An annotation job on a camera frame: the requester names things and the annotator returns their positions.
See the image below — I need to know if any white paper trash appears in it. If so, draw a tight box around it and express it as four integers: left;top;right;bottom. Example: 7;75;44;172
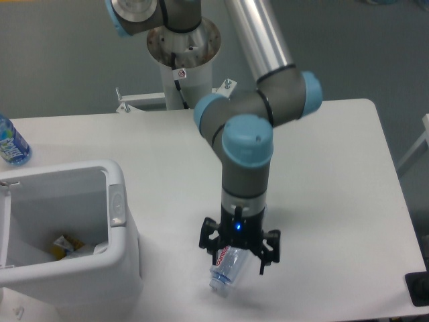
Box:
79;241;109;256

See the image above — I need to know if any blue labelled water bottle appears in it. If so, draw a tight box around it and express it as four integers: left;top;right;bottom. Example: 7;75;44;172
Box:
1;115;32;166

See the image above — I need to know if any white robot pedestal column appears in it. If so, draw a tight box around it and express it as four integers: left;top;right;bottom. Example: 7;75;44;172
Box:
147;17;221;110

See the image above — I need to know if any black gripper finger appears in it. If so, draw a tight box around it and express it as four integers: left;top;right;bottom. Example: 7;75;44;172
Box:
198;217;223;266
249;229;280;275

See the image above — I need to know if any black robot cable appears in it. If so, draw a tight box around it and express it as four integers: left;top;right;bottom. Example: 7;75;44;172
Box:
170;52;190;110

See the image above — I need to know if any white pedestal base frame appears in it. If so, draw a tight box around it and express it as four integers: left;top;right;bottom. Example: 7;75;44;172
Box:
115;78;237;113

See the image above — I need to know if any clear crushed plastic bottle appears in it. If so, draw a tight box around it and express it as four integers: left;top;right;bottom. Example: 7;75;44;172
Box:
209;246;250;297

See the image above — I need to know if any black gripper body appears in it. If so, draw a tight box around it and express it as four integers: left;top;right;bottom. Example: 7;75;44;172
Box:
219;206;265;252

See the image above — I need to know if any white plastic trash can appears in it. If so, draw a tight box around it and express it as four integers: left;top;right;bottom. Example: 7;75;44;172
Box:
1;160;143;307

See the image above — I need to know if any white frame at right edge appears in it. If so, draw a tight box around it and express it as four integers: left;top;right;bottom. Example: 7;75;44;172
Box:
396;114;428;178

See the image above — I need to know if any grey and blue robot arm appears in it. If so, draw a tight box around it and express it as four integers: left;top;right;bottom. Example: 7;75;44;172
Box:
105;1;322;267

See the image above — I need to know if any black clamp at table edge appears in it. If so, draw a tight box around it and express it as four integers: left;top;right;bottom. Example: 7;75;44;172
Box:
405;271;428;307

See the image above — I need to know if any yellow wrapper in bin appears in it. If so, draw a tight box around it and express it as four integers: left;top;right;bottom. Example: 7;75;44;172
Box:
50;234;85;260

